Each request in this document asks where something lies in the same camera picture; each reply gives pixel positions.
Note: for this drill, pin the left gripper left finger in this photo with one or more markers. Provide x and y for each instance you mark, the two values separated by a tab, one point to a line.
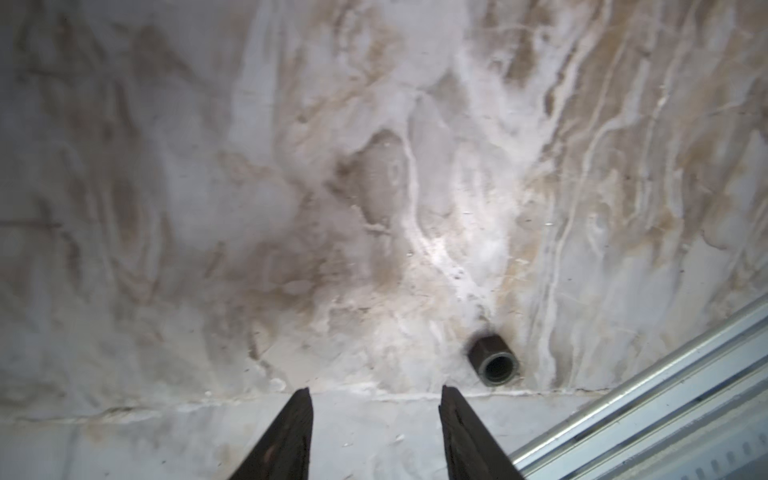
283	451

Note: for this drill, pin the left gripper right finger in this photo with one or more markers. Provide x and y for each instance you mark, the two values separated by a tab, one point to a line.
471	451

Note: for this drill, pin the aluminium mounting rail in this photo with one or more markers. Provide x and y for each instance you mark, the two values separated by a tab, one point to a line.
699	413

